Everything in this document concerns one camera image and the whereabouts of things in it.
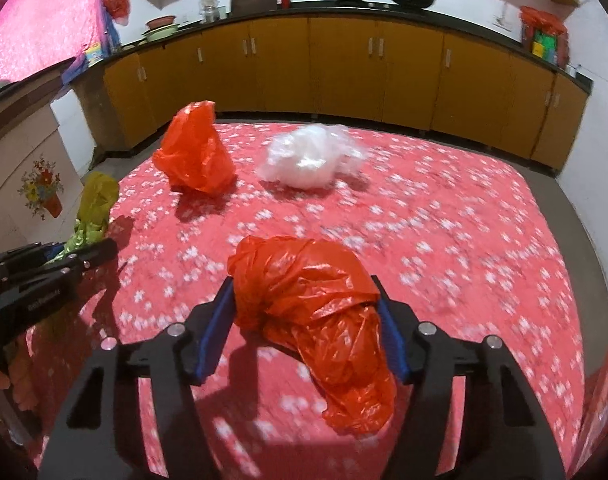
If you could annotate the green basin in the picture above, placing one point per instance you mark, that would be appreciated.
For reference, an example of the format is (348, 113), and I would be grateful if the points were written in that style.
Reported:
(158, 34)

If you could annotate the jar with plastic cover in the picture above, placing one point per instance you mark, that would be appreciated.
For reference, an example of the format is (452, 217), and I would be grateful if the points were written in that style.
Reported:
(211, 10)

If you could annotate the hanging red plastic bag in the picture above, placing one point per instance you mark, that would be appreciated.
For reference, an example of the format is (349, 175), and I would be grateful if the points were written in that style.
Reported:
(116, 4)

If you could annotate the wall socket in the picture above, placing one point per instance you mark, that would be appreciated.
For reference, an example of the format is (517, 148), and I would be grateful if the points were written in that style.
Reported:
(499, 21)

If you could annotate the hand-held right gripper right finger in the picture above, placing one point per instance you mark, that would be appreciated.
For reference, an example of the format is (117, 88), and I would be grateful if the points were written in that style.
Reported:
(393, 342)

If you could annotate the red floral blanket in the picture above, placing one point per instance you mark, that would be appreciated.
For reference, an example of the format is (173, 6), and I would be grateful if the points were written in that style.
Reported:
(434, 240)

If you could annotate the yellow lower kitchen cabinets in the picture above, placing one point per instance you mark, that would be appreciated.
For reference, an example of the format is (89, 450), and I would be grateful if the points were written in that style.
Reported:
(344, 70)

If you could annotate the orange bag of boxes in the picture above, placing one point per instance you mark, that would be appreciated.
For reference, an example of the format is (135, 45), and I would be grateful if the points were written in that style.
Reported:
(544, 35)

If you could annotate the orange plastic bag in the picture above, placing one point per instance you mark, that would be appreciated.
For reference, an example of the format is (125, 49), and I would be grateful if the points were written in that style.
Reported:
(193, 155)
(304, 290)

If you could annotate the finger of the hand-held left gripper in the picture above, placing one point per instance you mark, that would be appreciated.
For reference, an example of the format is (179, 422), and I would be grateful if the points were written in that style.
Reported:
(91, 257)
(18, 256)

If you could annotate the yellow-green plastic bag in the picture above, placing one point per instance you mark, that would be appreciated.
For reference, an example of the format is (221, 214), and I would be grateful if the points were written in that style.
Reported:
(98, 200)

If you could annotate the white mug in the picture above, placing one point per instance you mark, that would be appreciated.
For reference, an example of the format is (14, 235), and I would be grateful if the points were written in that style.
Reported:
(571, 70)

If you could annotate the pink basin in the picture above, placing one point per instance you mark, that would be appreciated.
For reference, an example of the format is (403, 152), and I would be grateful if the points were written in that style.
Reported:
(161, 22)

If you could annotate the colourful small packet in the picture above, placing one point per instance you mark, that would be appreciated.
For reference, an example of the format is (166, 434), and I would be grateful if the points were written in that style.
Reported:
(94, 54)

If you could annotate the cabinet with flower sticker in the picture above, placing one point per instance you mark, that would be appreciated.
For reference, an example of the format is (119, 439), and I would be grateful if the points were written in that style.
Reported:
(23, 130)

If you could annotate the black kitchen countertop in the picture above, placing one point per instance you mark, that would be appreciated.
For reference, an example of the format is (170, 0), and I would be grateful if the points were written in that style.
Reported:
(464, 27)

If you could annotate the white plastic bag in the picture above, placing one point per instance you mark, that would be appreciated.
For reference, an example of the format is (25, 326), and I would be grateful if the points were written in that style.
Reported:
(304, 160)

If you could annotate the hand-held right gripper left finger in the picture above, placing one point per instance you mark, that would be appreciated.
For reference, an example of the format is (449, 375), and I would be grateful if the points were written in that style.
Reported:
(216, 330)

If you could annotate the bright pink curtain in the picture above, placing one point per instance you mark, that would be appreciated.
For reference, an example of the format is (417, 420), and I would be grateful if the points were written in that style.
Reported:
(38, 15)

